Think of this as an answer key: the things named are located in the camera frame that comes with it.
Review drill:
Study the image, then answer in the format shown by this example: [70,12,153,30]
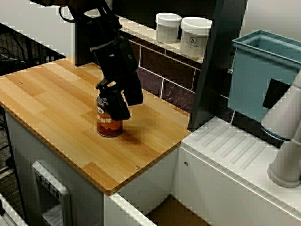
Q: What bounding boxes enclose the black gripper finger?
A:
[122,73,144,106]
[98,87,131,121]

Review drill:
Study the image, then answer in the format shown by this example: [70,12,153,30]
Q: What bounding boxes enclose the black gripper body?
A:
[90,35,139,95]

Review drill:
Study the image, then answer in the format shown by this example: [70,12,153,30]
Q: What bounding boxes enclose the orange beans can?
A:
[96,95,123,138]

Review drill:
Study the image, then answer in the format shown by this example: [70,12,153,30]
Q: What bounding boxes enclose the dark brick tile backsplash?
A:
[128,39,236,125]

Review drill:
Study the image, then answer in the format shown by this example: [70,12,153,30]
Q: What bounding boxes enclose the black shelf side panel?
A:
[74,22,102,67]

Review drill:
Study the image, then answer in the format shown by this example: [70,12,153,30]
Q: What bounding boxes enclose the white shelf board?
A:
[116,14,204,64]

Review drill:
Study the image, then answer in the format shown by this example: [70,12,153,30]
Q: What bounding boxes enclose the plain white jar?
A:
[155,12,182,44]

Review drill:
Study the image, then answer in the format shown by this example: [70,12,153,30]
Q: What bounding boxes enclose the white jar with printed label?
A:
[180,16,213,58]

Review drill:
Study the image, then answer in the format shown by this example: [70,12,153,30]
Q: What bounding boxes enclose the white toy kitchen cabinet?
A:
[3,105,181,226]

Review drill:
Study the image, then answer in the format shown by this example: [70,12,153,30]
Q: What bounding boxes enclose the grey ice dispenser panel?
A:
[32,161,72,226]

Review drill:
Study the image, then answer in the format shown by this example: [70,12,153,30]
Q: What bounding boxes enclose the teal plastic bin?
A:
[227,29,301,123]

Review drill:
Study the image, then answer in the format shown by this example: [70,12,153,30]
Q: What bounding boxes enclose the white ribbed drainboard counter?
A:
[173,116,301,226]

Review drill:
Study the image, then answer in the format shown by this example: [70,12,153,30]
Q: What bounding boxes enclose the white curved faucet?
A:
[260,69,301,189]

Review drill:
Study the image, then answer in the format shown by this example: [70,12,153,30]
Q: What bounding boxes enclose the dark slanted shelf post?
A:
[187,0,249,132]

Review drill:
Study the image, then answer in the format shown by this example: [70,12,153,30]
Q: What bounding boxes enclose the silver metal frame rail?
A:
[0,193,28,226]

